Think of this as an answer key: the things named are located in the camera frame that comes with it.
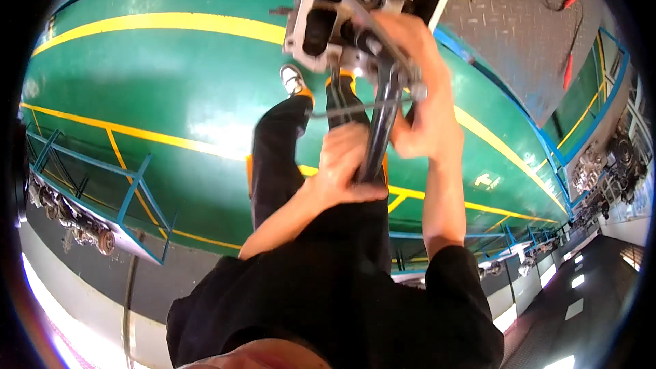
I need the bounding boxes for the person's left hand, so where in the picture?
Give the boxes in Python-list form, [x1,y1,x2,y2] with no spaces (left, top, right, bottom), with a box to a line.
[306,122,390,207]

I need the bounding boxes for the person's right hand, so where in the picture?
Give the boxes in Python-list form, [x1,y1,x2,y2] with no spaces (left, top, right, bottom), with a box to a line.
[369,10,465,161]

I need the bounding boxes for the dark metal wrench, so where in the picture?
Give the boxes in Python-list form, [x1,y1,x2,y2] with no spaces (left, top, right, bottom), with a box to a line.
[356,56,412,185]

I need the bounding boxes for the silver engine block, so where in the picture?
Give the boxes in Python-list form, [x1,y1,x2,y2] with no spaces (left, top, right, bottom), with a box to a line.
[270,0,473,81]

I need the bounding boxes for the person's legs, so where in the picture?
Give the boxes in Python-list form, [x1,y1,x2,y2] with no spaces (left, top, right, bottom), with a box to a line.
[245,64,392,272]

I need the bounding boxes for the person's body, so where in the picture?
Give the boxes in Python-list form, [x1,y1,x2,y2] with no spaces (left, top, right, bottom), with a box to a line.
[166,244,506,369]

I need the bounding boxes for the blue benches with engine parts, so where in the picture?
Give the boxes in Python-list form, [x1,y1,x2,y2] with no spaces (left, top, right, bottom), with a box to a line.
[388,223,570,288]

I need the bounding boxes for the blue rack with engine parts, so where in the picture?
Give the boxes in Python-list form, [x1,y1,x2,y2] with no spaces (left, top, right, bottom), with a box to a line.
[25,122,178,267]

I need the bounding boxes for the grey curved cable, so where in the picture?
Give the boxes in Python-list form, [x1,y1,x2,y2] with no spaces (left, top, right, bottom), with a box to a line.
[300,0,428,102]

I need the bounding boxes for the black cable with red clips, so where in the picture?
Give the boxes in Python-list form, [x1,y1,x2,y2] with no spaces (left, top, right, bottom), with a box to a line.
[532,0,586,91]

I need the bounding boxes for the grey hanging hose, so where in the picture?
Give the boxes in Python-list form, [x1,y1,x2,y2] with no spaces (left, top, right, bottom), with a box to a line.
[122,231,146,369]

